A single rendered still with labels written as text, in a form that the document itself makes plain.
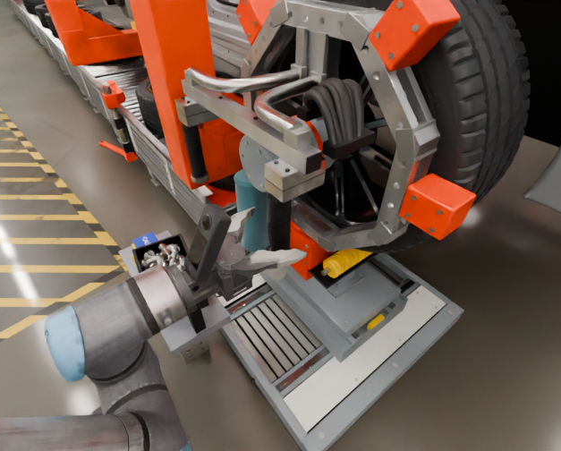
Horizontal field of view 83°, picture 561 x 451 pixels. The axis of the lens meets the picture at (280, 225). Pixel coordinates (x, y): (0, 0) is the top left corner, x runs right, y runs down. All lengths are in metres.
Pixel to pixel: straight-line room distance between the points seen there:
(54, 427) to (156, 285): 0.18
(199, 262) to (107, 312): 0.13
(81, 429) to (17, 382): 1.19
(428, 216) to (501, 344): 1.08
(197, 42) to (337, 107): 0.64
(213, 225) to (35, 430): 0.28
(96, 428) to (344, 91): 0.53
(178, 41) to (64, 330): 0.80
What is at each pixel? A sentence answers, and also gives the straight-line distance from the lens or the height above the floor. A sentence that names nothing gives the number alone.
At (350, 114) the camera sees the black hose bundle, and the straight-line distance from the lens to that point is 0.52.
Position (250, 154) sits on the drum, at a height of 0.87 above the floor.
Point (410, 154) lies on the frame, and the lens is 0.58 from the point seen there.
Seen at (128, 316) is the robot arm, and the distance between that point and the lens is 0.48.
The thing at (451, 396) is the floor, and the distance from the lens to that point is 1.42.
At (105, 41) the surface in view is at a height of 0.65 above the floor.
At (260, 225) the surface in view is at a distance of 0.93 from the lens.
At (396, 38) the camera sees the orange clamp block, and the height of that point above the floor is 1.10.
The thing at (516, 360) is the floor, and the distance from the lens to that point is 1.62.
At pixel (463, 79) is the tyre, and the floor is 1.04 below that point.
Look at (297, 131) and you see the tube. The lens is 0.47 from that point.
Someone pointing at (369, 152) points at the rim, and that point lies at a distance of 0.78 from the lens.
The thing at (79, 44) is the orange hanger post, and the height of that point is 0.66.
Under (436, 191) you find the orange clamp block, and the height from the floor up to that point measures 0.88.
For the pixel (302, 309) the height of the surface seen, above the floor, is 0.17.
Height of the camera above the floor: 1.21
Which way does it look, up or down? 42 degrees down
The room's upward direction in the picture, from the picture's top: straight up
